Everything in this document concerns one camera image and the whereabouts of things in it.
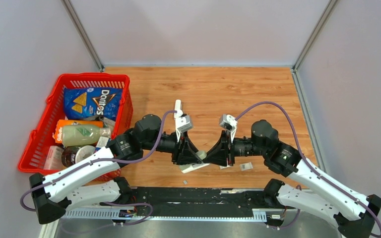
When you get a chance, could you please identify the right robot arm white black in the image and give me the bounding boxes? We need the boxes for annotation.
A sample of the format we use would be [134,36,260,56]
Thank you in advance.
[203,119,381,238]

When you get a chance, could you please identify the pale green lotion bottle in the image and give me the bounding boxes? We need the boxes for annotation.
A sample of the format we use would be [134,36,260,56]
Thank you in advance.
[62,124,112,147]

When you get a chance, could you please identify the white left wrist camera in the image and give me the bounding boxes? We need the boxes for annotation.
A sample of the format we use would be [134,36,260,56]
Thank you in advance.
[174,110,193,142]

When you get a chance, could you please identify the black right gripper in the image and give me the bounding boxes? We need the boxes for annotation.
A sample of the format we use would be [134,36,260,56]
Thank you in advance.
[203,131,267,168]

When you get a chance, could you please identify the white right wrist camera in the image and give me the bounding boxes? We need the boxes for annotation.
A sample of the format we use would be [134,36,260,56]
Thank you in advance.
[219,114,238,142]

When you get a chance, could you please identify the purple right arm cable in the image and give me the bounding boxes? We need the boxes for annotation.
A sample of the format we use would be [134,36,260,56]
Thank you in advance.
[235,101,381,238]

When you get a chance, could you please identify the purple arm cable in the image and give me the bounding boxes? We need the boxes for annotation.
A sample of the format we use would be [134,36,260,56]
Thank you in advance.
[235,101,381,238]
[20,110,178,226]

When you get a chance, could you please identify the small blue white box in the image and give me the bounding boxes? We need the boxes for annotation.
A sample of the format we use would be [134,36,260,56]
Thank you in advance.
[95,136,110,151]

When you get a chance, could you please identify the white staple box red label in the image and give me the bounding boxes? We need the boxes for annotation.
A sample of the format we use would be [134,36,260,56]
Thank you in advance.
[219,166,232,170]

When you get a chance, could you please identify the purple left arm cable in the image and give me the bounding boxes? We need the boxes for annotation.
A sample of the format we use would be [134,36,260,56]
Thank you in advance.
[20,110,178,226]

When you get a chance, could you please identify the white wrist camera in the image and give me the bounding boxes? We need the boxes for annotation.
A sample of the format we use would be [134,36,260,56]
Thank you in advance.
[174,110,193,142]
[219,114,238,142]

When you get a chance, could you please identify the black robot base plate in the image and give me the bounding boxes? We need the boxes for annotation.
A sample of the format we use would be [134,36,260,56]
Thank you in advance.
[115,187,284,218]

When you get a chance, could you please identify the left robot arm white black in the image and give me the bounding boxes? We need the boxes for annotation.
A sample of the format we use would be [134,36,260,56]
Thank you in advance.
[25,113,201,225]

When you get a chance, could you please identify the red plastic shopping basket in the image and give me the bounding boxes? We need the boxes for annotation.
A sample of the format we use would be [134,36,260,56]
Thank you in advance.
[17,72,133,175]

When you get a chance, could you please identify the orange Gillette package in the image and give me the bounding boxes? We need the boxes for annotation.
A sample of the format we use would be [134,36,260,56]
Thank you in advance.
[54,119,104,145]

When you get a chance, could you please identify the blue Doritos chip bag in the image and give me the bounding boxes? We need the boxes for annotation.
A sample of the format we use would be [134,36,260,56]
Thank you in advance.
[63,87,123,120]

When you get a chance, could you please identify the clear pink plastic package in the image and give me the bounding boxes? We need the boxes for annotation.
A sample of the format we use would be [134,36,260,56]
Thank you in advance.
[44,146,63,171]

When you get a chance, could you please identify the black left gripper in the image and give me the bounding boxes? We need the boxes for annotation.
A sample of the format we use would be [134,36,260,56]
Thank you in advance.
[142,127,202,165]

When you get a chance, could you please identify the dark jar with white lid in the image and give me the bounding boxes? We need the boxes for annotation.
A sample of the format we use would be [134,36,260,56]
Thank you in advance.
[61,145,95,167]

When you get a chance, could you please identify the aluminium frame rail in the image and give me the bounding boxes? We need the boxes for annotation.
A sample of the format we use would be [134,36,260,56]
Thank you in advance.
[38,184,359,238]

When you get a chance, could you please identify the small clear staple box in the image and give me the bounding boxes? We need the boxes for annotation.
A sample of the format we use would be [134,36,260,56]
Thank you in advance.
[239,162,254,171]

